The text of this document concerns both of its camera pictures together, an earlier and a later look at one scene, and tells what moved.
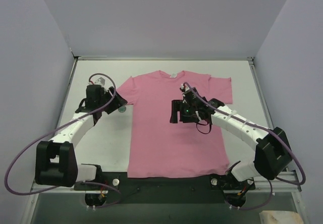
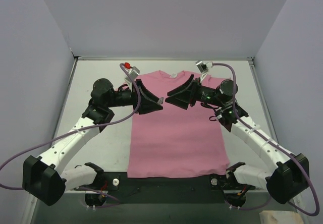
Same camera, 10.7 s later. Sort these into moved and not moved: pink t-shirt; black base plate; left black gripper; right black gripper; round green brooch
Moved: left black gripper; round green brooch; right black gripper
Not moved: pink t-shirt; black base plate
